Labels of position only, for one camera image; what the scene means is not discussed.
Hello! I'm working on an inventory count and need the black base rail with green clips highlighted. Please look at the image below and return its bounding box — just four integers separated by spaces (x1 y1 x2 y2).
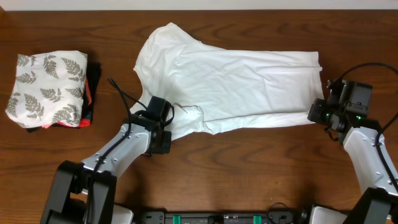
133 202 310 224

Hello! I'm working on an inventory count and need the fern print folded cloth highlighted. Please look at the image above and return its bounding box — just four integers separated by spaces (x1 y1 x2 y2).
4 50 88 128

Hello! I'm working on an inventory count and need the black folded garment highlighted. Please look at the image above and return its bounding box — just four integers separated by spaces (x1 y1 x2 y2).
25 62 102 133

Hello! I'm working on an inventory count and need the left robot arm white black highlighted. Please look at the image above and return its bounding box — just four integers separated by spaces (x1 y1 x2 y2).
40 122 172 223

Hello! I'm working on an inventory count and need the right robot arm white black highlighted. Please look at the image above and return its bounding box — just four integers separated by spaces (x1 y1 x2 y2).
308 99 397 224

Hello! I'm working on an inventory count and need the white t-shirt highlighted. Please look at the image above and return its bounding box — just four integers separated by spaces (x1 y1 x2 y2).
131 23 323 139

